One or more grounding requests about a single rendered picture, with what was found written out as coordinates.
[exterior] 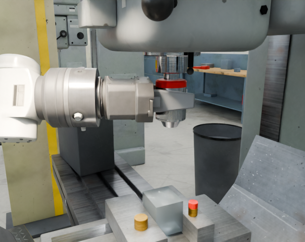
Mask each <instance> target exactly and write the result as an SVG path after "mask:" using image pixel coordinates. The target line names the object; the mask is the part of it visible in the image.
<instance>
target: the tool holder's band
mask: <svg viewBox="0 0 305 242"><path fill-rule="evenodd" d="M186 86H187V81H186V80H185V79H180V78H179V79H178V80H164V79H163V78H161V79H157V80H156V87H160V88H183V87H186Z"/></svg>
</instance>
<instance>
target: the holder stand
mask: <svg viewBox="0 0 305 242"><path fill-rule="evenodd" d="M58 137H59V152H60V156H61V157H62V158H63V159H64V160H65V161H66V162H67V163H68V164H69V165H70V166H71V167H72V168H73V169H74V170H75V171H76V172H77V173H78V174H79V175H80V176H85V175H89V174H93V173H97V172H101V171H104V170H108V169H113V168H115V161H114V135H113V120H106V119H105V116H103V118H102V119H100V125H99V127H86V131H82V130H81V127H68V128H58Z"/></svg>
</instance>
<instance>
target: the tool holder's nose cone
mask: <svg viewBox="0 0 305 242"><path fill-rule="evenodd" d="M179 123H180V122H164V121H162V124H163V126H164V127H167V128H175V127H177V126H178V124H179Z"/></svg>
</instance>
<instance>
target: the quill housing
mask: <svg viewBox="0 0 305 242"><path fill-rule="evenodd" d="M270 7H271V0H174V8H173V11H172V13H171V15H170V16H169V17H168V18H167V19H165V20H163V21H159V22H156V21H152V20H150V19H148V18H147V17H146V16H145V14H144V13H143V11H142V8H141V0H116V17H117V25H116V26H115V27H112V28H108V29H96V31H97V37H98V40H99V42H100V43H101V45H102V46H103V47H105V48H106V49H108V50H111V51H126V52H245V51H250V50H254V49H256V48H257V47H259V46H260V45H261V44H262V43H263V42H264V40H265V39H266V37H267V33H268V29H269V20H270Z"/></svg>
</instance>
